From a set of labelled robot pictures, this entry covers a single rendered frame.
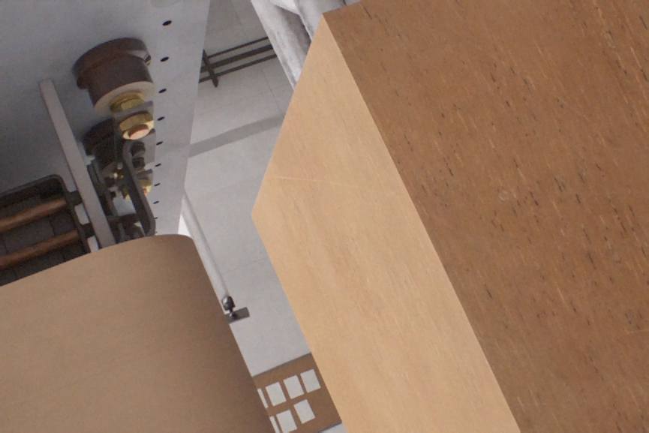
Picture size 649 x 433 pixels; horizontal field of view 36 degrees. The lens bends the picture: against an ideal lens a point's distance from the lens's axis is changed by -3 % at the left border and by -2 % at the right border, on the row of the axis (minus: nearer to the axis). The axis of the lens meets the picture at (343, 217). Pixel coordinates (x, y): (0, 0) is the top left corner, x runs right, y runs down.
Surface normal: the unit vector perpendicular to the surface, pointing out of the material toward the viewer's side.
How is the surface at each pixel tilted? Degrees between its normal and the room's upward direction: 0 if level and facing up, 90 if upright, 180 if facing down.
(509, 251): 90
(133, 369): 90
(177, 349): 90
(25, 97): 180
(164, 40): 180
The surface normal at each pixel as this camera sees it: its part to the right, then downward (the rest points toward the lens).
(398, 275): -0.89, 0.35
